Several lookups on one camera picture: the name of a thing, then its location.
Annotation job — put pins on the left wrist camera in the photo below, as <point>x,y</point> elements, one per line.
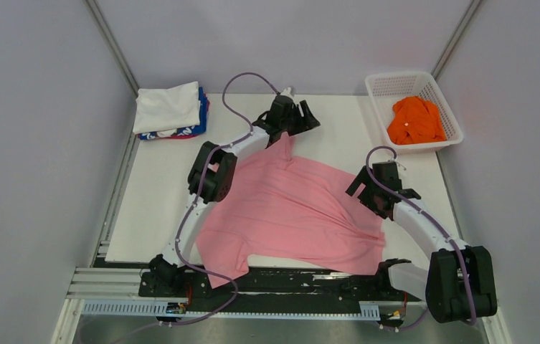
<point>288,92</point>

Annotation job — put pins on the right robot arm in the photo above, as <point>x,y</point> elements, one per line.
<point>458,284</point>

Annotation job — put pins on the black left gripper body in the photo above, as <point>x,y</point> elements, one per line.
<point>295,124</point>

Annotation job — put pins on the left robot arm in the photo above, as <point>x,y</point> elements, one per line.
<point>210,180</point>

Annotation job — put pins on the white plastic laundry basket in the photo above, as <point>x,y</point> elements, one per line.
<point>386,89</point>

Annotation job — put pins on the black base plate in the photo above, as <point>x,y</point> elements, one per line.
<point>285,289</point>

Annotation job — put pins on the left aluminium corner post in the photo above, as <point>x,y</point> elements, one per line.
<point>106,33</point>

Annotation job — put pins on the aluminium corner post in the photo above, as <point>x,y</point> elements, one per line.
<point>457,35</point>
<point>106,33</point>

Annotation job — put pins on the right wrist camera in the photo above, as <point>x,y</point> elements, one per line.
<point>399,165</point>

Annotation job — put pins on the white slotted cable duct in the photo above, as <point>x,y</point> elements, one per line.
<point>366,311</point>

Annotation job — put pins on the right aluminium corner post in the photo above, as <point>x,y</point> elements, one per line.
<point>457,35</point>

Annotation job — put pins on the aluminium frame rail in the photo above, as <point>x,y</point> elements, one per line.
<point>119,284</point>

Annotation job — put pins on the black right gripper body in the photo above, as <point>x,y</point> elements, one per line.
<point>366,196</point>

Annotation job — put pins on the white folded t-shirt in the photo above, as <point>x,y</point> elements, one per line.
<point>167,109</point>

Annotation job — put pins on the pink t-shirt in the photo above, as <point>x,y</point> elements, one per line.
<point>287,206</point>

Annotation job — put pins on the orange t-shirt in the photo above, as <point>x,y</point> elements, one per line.
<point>416,121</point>

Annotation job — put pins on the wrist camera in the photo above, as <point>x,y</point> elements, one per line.
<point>288,92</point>
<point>399,165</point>

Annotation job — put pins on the blue printed folded t-shirt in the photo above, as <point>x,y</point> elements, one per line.
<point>166,133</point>

